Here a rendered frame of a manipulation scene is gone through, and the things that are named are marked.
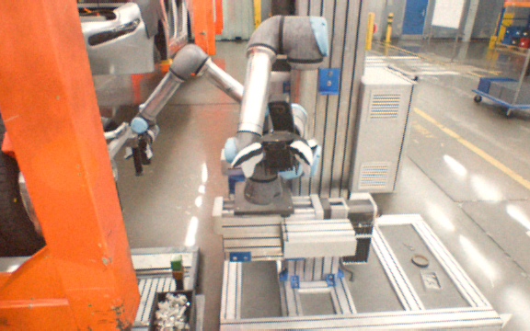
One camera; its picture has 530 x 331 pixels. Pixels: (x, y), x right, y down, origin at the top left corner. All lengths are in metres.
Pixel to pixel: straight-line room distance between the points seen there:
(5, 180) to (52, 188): 0.40
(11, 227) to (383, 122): 1.38
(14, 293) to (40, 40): 0.78
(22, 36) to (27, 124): 0.20
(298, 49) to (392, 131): 0.55
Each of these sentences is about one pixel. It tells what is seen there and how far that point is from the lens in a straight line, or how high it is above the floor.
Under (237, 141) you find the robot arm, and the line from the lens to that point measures 0.95.
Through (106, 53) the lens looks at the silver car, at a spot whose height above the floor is 1.01.
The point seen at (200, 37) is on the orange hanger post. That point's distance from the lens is 5.02.
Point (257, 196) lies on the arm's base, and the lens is 1.26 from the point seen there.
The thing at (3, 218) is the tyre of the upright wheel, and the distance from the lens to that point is 1.43.
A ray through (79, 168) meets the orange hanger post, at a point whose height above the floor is 1.14.
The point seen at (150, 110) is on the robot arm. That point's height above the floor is 1.02.
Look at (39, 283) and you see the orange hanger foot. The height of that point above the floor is 0.75.
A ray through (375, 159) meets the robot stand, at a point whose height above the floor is 0.92.
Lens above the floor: 1.51
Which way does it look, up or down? 26 degrees down
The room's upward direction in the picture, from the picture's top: straight up
